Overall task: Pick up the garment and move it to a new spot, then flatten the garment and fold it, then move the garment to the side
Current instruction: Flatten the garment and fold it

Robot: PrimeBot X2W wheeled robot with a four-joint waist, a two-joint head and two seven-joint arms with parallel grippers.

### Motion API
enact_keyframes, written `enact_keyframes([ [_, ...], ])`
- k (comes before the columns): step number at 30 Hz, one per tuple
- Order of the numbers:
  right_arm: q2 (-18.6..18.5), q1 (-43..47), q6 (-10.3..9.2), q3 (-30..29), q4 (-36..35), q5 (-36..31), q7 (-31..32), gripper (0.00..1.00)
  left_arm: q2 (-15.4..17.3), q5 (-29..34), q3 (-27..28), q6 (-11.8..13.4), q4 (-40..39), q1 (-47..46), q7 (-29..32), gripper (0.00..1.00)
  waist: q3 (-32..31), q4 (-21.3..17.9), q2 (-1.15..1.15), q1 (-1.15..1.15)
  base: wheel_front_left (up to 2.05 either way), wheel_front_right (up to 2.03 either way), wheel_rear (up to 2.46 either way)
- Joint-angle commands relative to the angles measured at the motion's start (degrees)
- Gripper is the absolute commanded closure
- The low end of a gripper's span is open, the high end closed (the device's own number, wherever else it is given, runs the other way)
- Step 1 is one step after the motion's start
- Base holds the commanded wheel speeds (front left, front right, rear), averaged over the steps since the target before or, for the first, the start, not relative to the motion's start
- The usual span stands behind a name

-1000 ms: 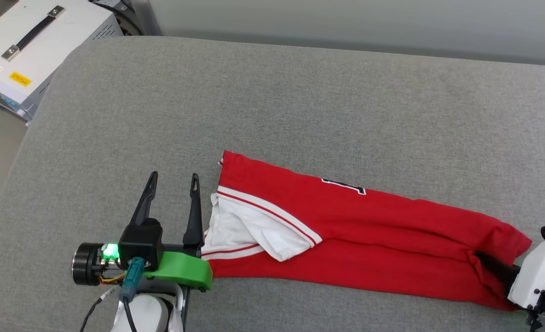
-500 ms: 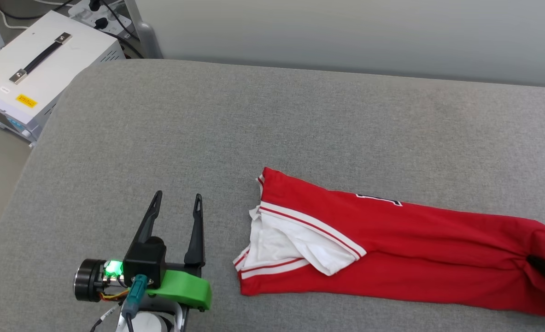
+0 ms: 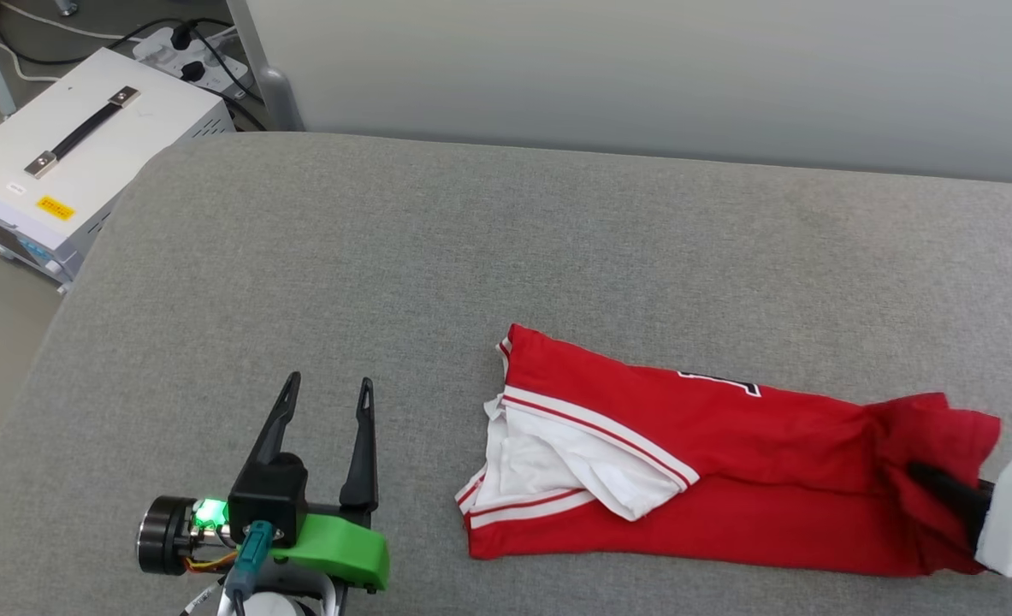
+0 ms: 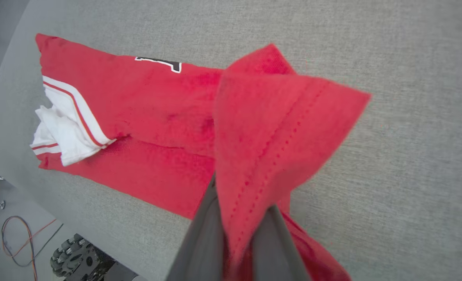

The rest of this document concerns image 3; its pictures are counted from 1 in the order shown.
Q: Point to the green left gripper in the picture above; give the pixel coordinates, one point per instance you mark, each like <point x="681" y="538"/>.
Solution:
<point x="334" y="547"/>

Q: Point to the red basketball jersey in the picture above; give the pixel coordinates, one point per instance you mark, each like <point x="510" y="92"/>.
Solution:
<point x="728" y="428"/>

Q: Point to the white power supply box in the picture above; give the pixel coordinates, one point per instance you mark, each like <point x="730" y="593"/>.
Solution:
<point x="86" y="171"/>

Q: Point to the white power strip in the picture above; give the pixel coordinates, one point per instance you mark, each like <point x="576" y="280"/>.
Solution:
<point x="219" y="75"/>

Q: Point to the black power plug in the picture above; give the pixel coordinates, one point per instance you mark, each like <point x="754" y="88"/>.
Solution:
<point x="180" y="36"/>
<point x="193" y="70"/>

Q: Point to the small grey metal foot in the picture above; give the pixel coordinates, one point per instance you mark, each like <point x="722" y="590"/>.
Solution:
<point x="65" y="7"/>

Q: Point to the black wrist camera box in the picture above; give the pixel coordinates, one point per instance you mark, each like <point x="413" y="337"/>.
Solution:
<point x="266" y="500"/>

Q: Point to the grey metal post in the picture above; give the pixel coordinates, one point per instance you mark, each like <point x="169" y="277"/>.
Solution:
<point x="270" y="85"/>

